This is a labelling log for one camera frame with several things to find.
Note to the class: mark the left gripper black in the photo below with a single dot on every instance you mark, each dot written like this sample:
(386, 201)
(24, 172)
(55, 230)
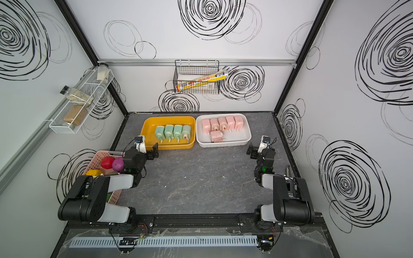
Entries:
(154, 151)

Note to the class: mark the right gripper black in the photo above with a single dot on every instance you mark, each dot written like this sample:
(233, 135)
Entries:
(255, 151)

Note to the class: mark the white plastic tray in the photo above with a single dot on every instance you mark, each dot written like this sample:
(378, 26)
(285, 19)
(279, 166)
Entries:
(233, 138)

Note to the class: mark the yellow plastic tray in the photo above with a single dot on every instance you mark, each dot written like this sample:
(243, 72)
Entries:
(149, 132)

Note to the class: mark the pink sharpener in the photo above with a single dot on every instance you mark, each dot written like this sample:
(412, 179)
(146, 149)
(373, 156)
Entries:
(217, 136)
(239, 122)
(214, 124)
(223, 124)
(230, 122)
(206, 126)

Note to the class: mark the green sharpener round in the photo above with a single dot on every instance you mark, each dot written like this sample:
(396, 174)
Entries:
(186, 132)

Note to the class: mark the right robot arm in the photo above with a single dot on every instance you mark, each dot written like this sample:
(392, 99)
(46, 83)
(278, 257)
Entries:
(291, 200)

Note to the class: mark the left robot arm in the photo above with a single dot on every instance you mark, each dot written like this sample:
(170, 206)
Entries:
(86, 200)

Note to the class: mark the yellow toothpaste box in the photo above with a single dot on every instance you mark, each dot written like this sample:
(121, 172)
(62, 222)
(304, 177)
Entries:
(201, 80)

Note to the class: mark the purple toy fruit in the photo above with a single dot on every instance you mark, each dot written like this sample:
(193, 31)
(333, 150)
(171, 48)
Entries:
(118, 165)

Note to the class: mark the red toy fruit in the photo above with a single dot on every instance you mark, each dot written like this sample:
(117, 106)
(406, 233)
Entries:
(107, 162)

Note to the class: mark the pink plastic basket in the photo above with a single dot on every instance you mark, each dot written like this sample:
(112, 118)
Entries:
(96, 161)

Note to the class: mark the yellow toy pepper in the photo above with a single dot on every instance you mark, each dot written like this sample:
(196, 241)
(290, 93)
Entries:
(94, 173)

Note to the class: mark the brown block on shelf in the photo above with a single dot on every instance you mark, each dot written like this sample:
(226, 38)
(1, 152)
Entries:
(76, 115)

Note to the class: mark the glass jar on shelf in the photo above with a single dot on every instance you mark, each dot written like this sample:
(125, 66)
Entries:
(102, 72)

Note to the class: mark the clear bottle on shelf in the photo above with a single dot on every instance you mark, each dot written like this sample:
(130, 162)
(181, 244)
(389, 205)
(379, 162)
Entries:
(76, 96)

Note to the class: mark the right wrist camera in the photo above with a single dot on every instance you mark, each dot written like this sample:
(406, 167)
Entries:
(265, 143)

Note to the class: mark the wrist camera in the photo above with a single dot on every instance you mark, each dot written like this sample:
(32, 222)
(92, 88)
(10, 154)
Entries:
(139, 142)
(265, 143)

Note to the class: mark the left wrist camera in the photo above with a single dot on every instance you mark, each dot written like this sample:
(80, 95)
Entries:
(139, 142)

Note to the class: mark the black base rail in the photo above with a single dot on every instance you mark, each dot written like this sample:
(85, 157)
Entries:
(238, 222)

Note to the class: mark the white wire wall shelf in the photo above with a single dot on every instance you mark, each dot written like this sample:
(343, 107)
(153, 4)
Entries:
(100, 109)

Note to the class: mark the white slotted cable duct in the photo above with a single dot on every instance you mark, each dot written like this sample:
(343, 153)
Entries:
(163, 241)

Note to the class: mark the black wire wall basket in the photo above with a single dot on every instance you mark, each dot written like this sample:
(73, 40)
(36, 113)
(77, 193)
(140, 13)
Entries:
(188, 75)

